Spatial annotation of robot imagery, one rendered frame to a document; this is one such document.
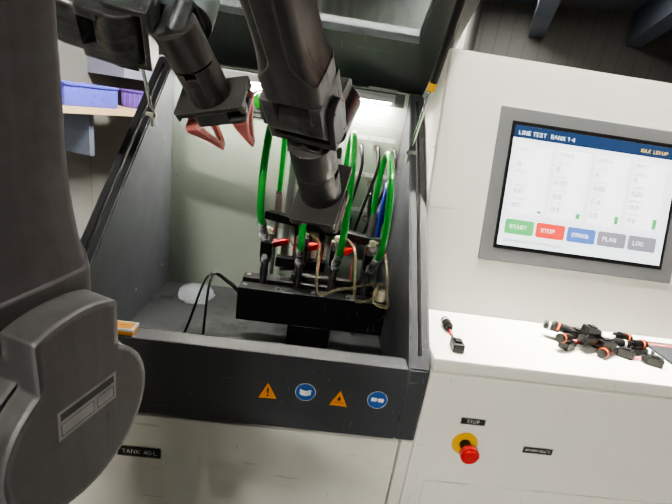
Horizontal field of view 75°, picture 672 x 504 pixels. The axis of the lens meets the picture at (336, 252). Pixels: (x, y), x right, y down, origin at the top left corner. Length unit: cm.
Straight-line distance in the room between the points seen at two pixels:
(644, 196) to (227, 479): 111
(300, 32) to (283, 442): 75
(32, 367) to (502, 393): 83
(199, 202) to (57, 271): 112
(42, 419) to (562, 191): 107
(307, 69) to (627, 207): 95
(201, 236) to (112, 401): 112
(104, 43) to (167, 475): 78
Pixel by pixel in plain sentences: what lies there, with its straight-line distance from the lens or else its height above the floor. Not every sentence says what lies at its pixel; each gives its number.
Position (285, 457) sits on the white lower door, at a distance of 97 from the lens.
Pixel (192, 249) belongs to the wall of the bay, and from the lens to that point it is 136.
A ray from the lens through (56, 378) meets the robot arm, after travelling 21.
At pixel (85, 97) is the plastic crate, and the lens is 269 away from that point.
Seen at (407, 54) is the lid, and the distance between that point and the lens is 116.
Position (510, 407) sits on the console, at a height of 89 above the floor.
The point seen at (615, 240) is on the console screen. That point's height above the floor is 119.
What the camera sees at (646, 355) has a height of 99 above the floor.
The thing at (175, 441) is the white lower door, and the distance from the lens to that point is 98.
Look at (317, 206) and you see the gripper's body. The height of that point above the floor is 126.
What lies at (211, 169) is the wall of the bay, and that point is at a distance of 129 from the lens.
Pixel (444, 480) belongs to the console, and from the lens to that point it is 103.
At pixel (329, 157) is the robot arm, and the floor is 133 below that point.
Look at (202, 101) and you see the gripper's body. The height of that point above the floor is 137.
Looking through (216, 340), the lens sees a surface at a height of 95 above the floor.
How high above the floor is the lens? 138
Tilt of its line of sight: 18 degrees down
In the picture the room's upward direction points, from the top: 9 degrees clockwise
